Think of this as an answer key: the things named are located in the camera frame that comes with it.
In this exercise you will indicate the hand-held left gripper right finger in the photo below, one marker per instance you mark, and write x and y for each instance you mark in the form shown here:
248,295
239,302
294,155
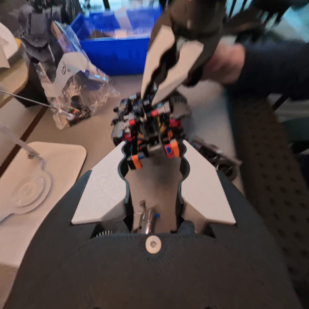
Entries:
207,193

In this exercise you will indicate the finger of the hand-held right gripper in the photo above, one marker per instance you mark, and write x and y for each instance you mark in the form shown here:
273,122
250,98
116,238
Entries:
185,62
157,53

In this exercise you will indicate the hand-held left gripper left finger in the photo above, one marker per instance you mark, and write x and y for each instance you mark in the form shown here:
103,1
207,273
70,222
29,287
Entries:
101,193

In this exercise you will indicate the black lego wheel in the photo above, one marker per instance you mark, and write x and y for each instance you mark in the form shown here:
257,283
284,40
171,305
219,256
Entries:
206,154
228,172

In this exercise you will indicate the lego car chassis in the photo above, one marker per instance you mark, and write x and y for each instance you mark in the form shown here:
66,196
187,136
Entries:
149,125

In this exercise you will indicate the plastic bag with lego pieces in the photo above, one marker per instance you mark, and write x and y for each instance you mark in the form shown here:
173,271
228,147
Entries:
72,72

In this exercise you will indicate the person's right forearm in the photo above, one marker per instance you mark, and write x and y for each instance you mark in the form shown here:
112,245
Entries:
272,70

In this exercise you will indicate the person's right hand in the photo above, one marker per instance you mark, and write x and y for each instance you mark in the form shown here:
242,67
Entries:
227,62

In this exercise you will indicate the blue plastic bin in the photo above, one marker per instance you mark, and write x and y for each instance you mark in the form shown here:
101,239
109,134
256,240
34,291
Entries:
115,55

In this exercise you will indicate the black office chair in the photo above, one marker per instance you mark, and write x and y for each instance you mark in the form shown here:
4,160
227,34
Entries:
243,19

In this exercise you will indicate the white metal stand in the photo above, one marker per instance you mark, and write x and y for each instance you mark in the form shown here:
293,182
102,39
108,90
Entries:
65,157

